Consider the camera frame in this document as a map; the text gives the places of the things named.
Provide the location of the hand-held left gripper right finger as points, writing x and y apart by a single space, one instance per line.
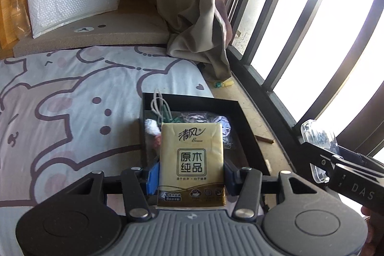
230 181

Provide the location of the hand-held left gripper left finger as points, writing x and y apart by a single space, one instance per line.
153 181

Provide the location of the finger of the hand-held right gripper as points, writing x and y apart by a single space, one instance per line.
352 157
322 160

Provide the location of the clear plastic case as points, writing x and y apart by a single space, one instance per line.
318 131

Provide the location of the yellow tissue pack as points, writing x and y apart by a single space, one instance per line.
192 160

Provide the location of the black cardboard box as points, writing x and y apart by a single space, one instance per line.
243 136

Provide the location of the clear bag of rubber bands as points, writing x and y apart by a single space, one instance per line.
210 119

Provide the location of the green plastic clip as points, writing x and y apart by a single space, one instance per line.
164 115

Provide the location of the person's right hand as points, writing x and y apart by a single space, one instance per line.
376 223

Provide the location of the brown wooden stick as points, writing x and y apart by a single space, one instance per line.
265 139

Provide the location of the black window grille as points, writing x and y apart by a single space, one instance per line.
270 85

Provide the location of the yellow green peg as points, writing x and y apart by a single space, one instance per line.
223 84

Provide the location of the bear print bedsheet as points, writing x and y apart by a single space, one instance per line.
75 109

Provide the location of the beige curtain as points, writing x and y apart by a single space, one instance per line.
192 4

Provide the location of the clear glass bottle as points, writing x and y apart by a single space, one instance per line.
19 16

